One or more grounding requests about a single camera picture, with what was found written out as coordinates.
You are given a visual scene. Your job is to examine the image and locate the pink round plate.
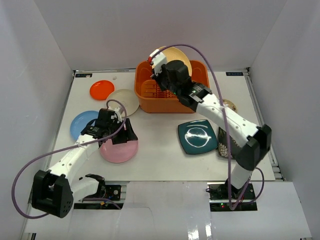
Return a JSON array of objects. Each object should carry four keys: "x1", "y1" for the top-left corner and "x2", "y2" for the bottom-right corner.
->
[{"x1": 99, "y1": 139, "x2": 139, "y2": 164}]

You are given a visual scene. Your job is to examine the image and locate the yellow round plate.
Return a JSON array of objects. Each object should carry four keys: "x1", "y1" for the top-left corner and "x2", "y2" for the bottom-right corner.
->
[{"x1": 159, "y1": 46, "x2": 192, "y2": 76}]

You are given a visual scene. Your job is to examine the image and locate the cream round plate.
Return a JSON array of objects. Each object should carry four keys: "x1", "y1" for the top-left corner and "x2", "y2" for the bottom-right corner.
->
[{"x1": 107, "y1": 89, "x2": 140, "y2": 116}]

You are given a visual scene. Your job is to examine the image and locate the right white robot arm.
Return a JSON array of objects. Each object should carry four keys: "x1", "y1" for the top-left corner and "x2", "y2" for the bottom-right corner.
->
[{"x1": 148, "y1": 59, "x2": 272, "y2": 200}]

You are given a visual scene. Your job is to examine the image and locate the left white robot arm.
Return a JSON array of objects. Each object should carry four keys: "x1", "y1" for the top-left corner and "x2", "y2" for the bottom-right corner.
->
[{"x1": 31, "y1": 107, "x2": 138, "y2": 218}]

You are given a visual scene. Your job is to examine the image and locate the orange plastic bin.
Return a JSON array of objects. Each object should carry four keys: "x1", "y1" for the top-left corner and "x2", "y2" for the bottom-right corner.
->
[{"x1": 134, "y1": 61, "x2": 194, "y2": 114}]

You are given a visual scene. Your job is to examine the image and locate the blue round plate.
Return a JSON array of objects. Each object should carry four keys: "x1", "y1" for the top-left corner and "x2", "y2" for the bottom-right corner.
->
[{"x1": 69, "y1": 110, "x2": 99, "y2": 141}]

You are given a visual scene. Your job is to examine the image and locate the orange round plate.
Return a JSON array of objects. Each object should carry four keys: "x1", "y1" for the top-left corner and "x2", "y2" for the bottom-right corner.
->
[{"x1": 89, "y1": 80, "x2": 115, "y2": 101}]

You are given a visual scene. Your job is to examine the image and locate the teal square plate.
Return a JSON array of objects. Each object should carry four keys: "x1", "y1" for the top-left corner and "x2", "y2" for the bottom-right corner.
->
[{"x1": 177, "y1": 119, "x2": 218, "y2": 155}]

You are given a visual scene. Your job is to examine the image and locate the beige floral round plate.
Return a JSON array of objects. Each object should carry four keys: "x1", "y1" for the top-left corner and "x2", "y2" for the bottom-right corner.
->
[{"x1": 223, "y1": 99, "x2": 238, "y2": 113}]

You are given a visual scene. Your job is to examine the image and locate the black floral square plate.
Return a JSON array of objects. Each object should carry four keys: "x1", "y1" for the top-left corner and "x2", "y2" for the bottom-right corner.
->
[{"x1": 217, "y1": 127, "x2": 236, "y2": 159}]

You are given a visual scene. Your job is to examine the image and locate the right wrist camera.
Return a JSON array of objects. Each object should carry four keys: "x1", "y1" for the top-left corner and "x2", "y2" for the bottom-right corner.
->
[{"x1": 147, "y1": 48, "x2": 168, "y2": 76}]

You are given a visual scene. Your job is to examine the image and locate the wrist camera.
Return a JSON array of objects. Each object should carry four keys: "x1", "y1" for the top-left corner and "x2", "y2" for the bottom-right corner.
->
[
  {"x1": 111, "y1": 106, "x2": 125, "y2": 123},
  {"x1": 147, "y1": 48, "x2": 168, "y2": 76}
]

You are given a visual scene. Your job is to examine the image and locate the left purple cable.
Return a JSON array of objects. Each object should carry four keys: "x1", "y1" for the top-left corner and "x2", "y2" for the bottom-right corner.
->
[{"x1": 11, "y1": 99, "x2": 129, "y2": 220}]

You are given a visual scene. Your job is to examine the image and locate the purple cable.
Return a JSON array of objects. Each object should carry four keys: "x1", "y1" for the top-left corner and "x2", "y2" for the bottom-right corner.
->
[
  {"x1": 149, "y1": 44, "x2": 265, "y2": 211},
  {"x1": 11, "y1": 99, "x2": 129, "y2": 220}
]

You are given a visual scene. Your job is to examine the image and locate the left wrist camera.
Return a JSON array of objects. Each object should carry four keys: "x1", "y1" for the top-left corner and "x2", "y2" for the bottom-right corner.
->
[{"x1": 111, "y1": 106, "x2": 125, "y2": 123}]

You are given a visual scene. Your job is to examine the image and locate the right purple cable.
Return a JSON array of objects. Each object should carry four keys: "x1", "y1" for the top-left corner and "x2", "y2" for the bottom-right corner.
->
[{"x1": 149, "y1": 44, "x2": 265, "y2": 211}]

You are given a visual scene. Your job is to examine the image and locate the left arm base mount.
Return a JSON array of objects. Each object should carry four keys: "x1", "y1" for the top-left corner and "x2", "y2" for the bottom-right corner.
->
[{"x1": 74, "y1": 184, "x2": 125, "y2": 210}]

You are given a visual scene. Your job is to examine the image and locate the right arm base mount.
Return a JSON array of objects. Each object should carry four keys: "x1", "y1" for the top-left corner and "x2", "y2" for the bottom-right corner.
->
[{"x1": 206, "y1": 182, "x2": 258, "y2": 213}]

